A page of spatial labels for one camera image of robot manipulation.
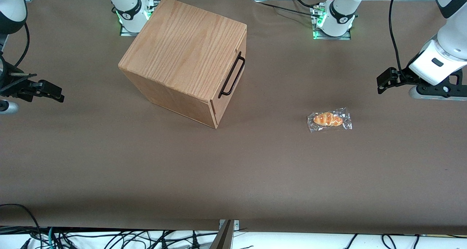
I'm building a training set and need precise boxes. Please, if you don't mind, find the black metal drawer handle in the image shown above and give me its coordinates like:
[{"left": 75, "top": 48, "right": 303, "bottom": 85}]
[{"left": 218, "top": 51, "right": 246, "bottom": 98}]

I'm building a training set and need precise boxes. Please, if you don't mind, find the light wooden drawer cabinet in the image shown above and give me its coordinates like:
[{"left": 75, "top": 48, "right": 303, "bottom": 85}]
[{"left": 118, "top": 0, "right": 248, "bottom": 130}]

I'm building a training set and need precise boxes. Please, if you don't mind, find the bread roll in clear wrapper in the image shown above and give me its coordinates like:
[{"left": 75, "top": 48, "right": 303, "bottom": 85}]
[{"left": 306, "top": 107, "right": 353, "bottom": 133}]

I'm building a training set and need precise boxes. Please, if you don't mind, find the brown table cover sheet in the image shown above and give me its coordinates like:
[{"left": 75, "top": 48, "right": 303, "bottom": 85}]
[{"left": 0, "top": 0, "right": 467, "bottom": 235}]

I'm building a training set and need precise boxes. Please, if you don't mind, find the brown angled strip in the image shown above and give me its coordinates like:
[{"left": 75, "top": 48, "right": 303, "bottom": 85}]
[{"left": 209, "top": 220, "right": 234, "bottom": 249}]

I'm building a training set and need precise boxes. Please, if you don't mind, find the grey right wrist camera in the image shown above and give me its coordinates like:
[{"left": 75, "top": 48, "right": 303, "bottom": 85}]
[{"left": 0, "top": 100, "right": 19, "bottom": 115}]

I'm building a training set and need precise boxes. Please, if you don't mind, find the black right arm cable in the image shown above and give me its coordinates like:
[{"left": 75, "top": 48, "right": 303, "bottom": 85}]
[{"left": 13, "top": 22, "right": 30, "bottom": 68}]

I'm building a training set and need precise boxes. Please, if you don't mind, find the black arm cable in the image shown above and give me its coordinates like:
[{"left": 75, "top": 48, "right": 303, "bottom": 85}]
[
  {"left": 388, "top": 0, "right": 411, "bottom": 78},
  {"left": 13, "top": 22, "right": 30, "bottom": 68}
]

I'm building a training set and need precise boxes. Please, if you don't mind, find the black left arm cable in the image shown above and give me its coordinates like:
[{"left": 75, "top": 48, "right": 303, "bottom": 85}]
[{"left": 388, "top": 0, "right": 411, "bottom": 78}]

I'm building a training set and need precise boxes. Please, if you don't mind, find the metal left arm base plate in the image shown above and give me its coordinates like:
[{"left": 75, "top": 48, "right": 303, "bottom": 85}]
[{"left": 311, "top": 5, "right": 353, "bottom": 41}]

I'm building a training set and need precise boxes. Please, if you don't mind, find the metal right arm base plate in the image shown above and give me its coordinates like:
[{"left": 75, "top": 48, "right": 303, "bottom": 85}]
[{"left": 119, "top": 0, "right": 155, "bottom": 37}]

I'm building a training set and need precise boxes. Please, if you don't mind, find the thin black table cable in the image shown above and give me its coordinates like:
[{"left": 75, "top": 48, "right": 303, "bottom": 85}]
[
  {"left": 255, "top": 1, "right": 321, "bottom": 18},
  {"left": 290, "top": 0, "right": 321, "bottom": 8}
]

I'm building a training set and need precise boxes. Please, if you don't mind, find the black looped floor cable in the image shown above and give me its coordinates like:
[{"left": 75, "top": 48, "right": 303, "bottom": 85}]
[{"left": 0, "top": 204, "right": 43, "bottom": 249}]

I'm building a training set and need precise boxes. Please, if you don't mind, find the small metal edge bracket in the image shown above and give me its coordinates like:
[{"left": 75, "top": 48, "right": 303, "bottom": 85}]
[{"left": 219, "top": 219, "right": 240, "bottom": 239}]

